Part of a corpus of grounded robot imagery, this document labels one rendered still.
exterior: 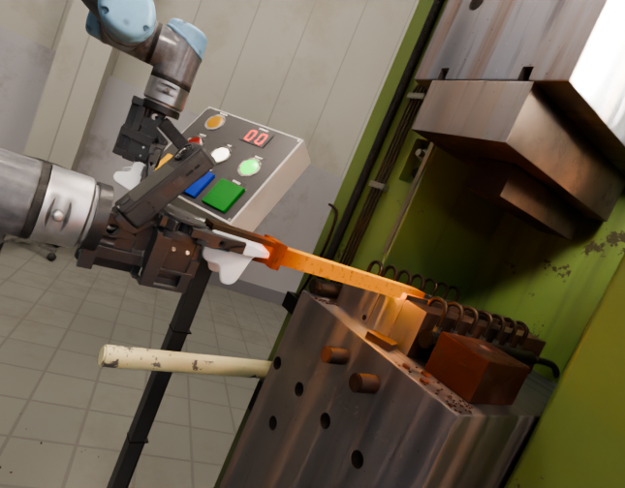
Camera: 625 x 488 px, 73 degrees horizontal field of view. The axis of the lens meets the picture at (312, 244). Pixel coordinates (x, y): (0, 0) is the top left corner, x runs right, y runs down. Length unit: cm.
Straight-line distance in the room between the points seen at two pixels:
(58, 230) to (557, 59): 66
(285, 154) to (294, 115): 275
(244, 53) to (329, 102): 80
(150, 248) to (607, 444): 62
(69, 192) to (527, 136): 62
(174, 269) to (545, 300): 87
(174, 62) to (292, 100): 294
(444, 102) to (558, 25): 19
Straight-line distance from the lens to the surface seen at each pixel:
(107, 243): 49
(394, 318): 72
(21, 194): 45
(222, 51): 371
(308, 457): 77
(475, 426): 63
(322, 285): 80
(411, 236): 99
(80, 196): 46
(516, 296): 116
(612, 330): 72
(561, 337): 111
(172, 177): 47
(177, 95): 87
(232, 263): 52
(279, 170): 100
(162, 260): 48
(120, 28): 72
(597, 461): 73
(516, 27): 80
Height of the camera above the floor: 110
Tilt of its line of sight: 7 degrees down
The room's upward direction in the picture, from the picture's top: 23 degrees clockwise
